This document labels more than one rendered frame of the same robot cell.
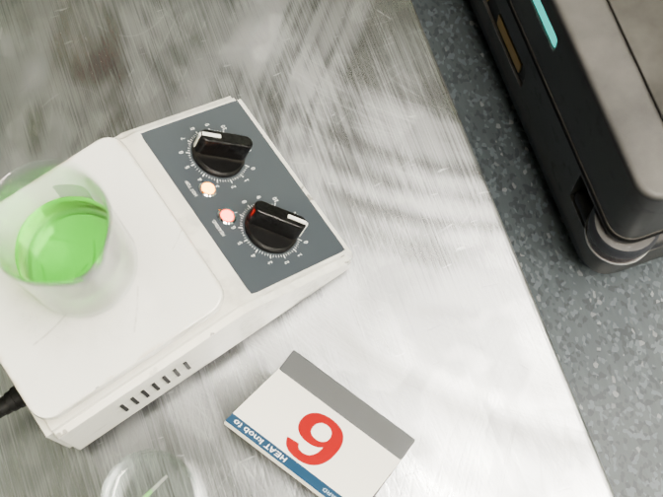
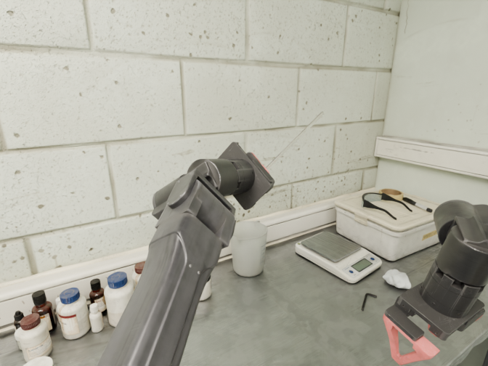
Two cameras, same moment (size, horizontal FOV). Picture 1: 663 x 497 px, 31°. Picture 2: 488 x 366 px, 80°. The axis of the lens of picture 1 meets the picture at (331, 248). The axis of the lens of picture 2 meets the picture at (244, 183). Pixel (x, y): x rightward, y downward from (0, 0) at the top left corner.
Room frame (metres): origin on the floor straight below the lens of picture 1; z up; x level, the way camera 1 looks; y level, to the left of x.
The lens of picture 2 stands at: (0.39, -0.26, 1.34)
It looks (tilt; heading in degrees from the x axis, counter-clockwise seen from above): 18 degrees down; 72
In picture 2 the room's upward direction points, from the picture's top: straight up
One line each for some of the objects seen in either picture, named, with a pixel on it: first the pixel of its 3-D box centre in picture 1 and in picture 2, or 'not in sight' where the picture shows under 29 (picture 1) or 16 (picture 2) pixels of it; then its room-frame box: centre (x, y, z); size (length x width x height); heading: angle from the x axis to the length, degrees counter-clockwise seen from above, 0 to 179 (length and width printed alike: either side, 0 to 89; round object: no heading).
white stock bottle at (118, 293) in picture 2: not in sight; (120, 297); (0.28, 0.45, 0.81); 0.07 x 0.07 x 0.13
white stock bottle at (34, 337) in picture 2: not in sight; (34, 336); (0.10, 0.39, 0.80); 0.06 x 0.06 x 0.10
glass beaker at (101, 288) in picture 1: (70, 249); not in sight; (0.18, 0.13, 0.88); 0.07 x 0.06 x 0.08; 34
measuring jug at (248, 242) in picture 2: not in sight; (250, 247); (0.68, 0.58, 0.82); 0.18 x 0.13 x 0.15; 49
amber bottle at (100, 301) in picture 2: not in sight; (97, 295); (0.21, 0.50, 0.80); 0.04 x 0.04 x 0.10
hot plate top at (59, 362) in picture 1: (80, 274); not in sight; (0.18, 0.14, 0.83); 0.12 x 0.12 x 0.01; 28
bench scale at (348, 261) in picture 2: not in sight; (336, 253); (1.00, 0.52, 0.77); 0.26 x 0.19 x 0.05; 109
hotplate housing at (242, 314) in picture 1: (135, 268); not in sight; (0.19, 0.11, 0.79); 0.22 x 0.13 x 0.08; 118
